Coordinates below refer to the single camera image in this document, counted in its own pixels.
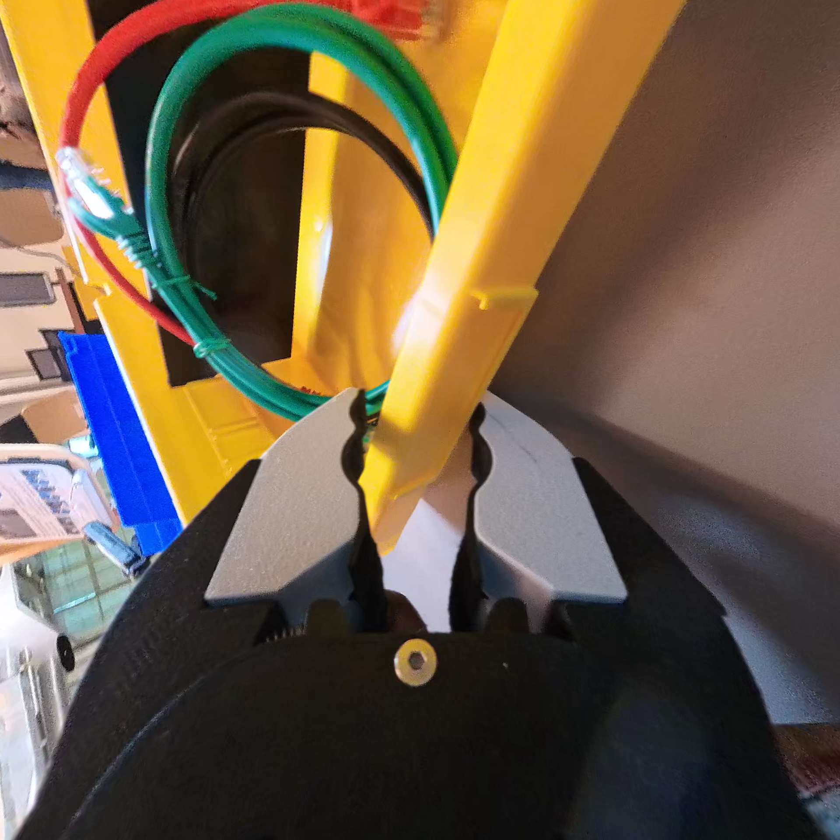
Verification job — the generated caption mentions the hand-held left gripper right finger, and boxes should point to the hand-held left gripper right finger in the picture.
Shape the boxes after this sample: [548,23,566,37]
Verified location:
[459,392,627,634]

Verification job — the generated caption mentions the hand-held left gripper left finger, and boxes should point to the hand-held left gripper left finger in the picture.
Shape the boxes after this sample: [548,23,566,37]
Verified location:
[205,387,385,627]

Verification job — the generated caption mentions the blue plastic bin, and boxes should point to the blue plastic bin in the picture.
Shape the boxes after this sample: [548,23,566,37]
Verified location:
[58,330,183,557]

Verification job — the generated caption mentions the yellow plastic bin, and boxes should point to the yellow plastic bin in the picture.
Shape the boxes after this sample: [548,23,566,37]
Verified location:
[0,0,686,555]

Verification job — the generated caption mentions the black cable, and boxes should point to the black cable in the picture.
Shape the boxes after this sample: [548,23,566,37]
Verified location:
[167,92,437,296]

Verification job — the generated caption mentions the green ethernet cable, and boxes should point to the green ethernet cable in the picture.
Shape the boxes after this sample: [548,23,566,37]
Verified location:
[56,3,460,424]

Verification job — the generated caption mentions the red ethernet cable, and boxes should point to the red ethernet cable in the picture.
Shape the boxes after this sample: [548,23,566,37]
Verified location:
[58,0,454,349]

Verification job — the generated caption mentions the white document stand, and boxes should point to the white document stand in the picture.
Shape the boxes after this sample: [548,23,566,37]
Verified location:
[0,443,142,578]

